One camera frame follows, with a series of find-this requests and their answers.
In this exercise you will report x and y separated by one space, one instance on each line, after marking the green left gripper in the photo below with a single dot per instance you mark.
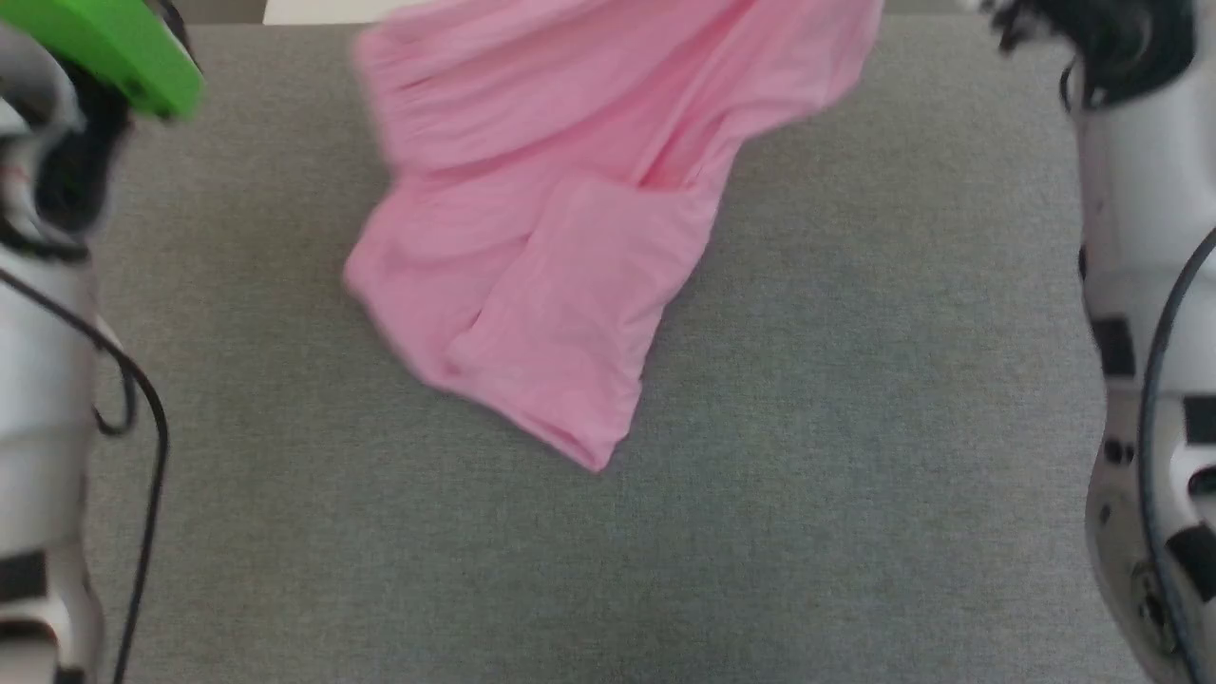
104 43

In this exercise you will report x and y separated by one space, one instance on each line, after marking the pink garment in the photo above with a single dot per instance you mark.
570 237

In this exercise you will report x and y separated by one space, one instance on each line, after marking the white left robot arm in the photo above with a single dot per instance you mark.
43 380

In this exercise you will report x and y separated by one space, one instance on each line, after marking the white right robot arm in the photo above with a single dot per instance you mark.
1140 237

